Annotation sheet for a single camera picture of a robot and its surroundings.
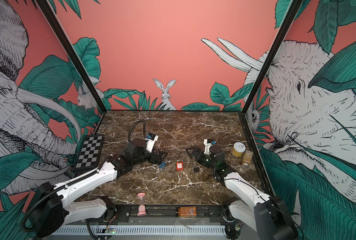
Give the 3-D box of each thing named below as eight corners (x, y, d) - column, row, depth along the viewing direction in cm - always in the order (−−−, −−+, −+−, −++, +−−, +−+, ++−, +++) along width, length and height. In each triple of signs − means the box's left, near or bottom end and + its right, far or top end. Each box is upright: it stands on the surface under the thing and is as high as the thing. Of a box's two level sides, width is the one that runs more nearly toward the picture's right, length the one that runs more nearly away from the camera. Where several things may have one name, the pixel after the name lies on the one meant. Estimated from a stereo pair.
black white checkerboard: (77, 171, 90) (74, 168, 87) (87, 139, 105) (84, 136, 102) (98, 168, 91) (95, 165, 88) (104, 137, 106) (102, 134, 103)
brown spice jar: (240, 162, 94) (243, 159, 91) (242, 151, 99) (244, 148, 96) (249, 165, 93) (252, 162, 89) (250, 154, 98) (253, 151, 95)
